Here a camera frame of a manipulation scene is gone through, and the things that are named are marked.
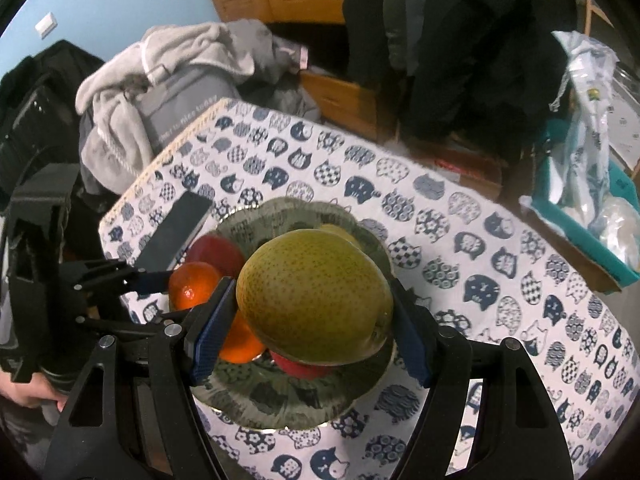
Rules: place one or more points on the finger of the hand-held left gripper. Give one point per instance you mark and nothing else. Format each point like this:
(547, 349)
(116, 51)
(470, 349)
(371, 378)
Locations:
(150, 282)
(135, 327)

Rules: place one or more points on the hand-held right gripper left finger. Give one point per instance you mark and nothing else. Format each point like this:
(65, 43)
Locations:
(212, 335)

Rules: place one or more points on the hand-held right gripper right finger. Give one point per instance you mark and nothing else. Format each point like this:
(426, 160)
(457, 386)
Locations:
(412, 345)

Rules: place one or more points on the large orange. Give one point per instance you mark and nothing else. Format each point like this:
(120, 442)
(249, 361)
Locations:
(242, 342)

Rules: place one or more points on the small tangerine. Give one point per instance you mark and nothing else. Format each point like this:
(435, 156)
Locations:
(192, 285)

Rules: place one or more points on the red apple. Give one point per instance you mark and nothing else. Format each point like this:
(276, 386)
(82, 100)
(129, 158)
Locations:
(300, 367)
(220, 255)

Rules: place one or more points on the green patterned bowl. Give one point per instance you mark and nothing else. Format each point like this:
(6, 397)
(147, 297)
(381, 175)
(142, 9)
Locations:
(280, 395)

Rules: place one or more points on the green speckled pear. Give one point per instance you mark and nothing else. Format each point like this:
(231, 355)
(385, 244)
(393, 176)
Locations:
(310, 295)

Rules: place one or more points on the person's left hand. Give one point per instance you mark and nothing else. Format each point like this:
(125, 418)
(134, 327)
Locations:
(25, 390)

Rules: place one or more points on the black smartphone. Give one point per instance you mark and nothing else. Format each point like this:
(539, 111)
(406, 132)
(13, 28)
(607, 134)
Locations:
(175, 230)

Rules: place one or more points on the cat-print tablecloth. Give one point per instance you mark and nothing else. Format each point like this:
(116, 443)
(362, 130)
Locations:
(450, 260)

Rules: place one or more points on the black bag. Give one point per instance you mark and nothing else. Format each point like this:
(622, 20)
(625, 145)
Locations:
(45, 95)

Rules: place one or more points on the grey garment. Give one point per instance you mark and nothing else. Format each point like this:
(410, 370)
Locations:
(190, 95)

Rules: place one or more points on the teal plastic crate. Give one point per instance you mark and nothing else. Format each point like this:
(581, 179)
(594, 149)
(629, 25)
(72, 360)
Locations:
(575, 240)

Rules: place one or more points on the clear plastic bag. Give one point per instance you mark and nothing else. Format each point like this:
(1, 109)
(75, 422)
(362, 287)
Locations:
(620, 225)

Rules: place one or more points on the wooden drawer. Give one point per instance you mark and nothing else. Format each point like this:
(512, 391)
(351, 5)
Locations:
(340, 100)

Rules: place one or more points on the white rice bag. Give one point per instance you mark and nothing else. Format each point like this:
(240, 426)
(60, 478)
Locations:
(590, 135)

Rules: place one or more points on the black coat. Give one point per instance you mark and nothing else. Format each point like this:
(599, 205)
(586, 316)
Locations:
(475, 35)

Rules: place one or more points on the white wall switch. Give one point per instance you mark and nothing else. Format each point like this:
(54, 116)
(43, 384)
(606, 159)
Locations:
(46, 25)

